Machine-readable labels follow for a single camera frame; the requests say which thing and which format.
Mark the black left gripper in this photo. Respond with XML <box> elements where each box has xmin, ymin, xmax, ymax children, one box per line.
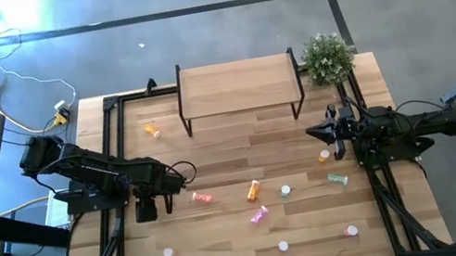
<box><xmin>129</xmin><ymin>172</ymin><xmax>192</xmax><ymax>224</ymax></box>

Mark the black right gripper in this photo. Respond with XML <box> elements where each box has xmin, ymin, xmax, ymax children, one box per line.
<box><xmin>302</xmin><ymin>99</ymin><xmax>364</xmax><ymax>166</ymax></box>

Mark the orange pill bottle white cap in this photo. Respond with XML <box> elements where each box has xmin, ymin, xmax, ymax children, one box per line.
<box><xmin>316</xmin><ymin>148</ymin><xmax>333</xmax><ymax>165</ymax></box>
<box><xmin>143</xmin><ymin>121</ymin><xmax>163</xmax><ymax>141</ymax></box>
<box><xmin>243</xmin><ymin>178</ymin><xmax>265</xmax><ymax>205</ymax></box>

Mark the small green potted plant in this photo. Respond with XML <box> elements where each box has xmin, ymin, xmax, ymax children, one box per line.
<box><xmin>296</xmin><ymin>27</ymin><xmax>361</xmax><ymax>91</ymax></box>

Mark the black clamp knob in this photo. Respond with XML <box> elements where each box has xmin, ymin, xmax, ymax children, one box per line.
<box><xmin>143</xmin><ymin>77</ymin><xmax>159</xmax><ymax>96</ymax></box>

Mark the yellow power plug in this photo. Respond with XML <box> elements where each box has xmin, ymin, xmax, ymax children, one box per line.
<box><xmin>51</xmin><ymin>109</ymin><xmax>71</xmax><ymax>128</ymax></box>

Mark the black desk beam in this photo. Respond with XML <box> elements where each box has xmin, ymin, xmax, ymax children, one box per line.
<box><xmin>0</xmin><ymin>201</ymin><xmax>74</xmax><ymax>256</ymax></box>

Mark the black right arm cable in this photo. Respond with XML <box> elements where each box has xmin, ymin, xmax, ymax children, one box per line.
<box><xmin>341</xmin><ymin>79</ymin><xmax>448</xmax><ymax>127</ymax></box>

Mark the wooden shelf with black frame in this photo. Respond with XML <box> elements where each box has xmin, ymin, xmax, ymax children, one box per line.
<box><xmin>170</xmin><ymin>44</ymin><xmax>310</xmax><ymax>140</ymax></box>

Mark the black metal rig frame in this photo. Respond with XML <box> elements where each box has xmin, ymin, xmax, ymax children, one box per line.
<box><xmin>30</xmin><ymin>33</ymin><xmax>456</xmax><ymax>256</ymax></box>

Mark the yellow cable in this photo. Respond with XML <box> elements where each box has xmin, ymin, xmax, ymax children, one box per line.
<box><xmin>0</xmin><ymin>194</ymin><xmax>53</xmax><ymax>218</ymax></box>

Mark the thin white cable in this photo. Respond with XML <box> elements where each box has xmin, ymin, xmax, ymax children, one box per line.
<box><xmin>0</xmin><ymin>19</ymin><xmax>80</xmax><ymax>121</ymax></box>

